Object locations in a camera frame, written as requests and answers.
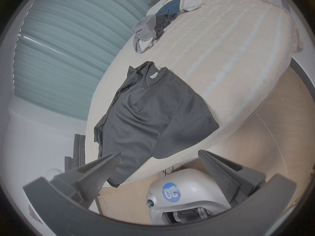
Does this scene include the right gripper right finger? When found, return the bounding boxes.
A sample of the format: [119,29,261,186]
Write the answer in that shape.
[198,149,267,204]

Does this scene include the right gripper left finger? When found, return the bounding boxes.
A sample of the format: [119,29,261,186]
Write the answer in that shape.
[50,152,122,207]

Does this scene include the black T-shirt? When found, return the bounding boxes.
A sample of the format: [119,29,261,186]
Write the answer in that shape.
[93,61,220,188]

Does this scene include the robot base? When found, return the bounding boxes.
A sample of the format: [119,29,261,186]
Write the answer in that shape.
[146,169,233,226]

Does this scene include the bed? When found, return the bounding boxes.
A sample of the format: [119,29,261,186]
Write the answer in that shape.
[85,0,305,189]

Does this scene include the pile of clothes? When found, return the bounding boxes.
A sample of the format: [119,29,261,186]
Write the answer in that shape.
[132,0,205,54]

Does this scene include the blue-green curtain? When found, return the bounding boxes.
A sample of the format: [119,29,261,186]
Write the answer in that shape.
[18,0,154,69]
[13,35,109,128]

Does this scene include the white printed pillow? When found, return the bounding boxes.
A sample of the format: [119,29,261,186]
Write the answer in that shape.
[146,0,205,16]

